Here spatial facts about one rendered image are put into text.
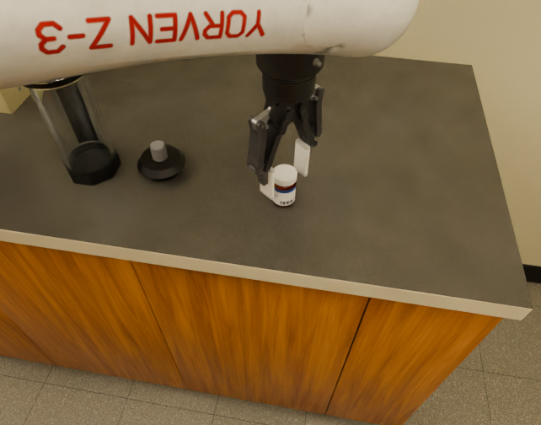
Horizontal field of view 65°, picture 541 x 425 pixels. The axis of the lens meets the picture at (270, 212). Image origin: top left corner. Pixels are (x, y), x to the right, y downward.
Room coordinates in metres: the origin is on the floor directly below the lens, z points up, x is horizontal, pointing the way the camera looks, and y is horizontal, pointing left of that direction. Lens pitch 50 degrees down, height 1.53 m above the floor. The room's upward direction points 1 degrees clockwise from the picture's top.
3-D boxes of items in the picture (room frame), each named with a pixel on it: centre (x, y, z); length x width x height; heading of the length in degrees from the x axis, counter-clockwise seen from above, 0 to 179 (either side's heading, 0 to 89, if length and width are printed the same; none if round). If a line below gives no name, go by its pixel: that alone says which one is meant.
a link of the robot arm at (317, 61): (0.53, -0.02, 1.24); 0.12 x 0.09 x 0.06; 43
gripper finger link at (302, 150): (0.56, -0.05, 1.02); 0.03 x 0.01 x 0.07; 43
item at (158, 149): (0.60, 0.21, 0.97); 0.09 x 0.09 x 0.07
